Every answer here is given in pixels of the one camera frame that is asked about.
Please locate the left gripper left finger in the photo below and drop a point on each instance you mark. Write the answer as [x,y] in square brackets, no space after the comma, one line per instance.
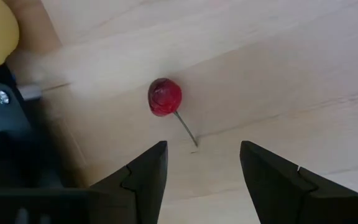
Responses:
[145,186]

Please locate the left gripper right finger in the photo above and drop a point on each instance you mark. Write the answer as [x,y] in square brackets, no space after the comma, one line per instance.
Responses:
[278,193]

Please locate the red cherry with stem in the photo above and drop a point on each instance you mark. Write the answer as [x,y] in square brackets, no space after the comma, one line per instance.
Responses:
[164,96]

